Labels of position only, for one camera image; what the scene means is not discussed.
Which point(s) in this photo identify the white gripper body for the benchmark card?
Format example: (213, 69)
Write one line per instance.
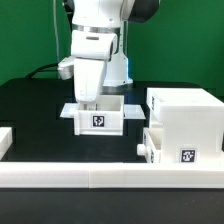
(91, 52)

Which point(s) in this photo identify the white drawer box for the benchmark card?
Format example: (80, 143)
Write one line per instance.
(106, 117)
(151, 146)

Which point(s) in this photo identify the white front drawer box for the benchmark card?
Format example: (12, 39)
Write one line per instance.
(151, 146)

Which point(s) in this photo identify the white drawer cabinet frame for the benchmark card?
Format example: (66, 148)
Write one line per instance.
(192, 124)

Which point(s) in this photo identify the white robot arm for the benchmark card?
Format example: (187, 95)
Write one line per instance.
(109, 16)

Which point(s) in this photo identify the white marker tag sheet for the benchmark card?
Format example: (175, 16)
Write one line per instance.
(130, 111)

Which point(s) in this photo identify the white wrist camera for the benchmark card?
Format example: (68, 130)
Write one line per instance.
(66, 68)

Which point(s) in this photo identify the white left fence rail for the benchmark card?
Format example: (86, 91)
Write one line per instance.
(5, 140)

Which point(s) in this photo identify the white fence rail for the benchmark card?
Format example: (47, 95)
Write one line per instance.
(109, 175)
(5, 140)

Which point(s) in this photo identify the white front fence rail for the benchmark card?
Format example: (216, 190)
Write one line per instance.
(109, 175)

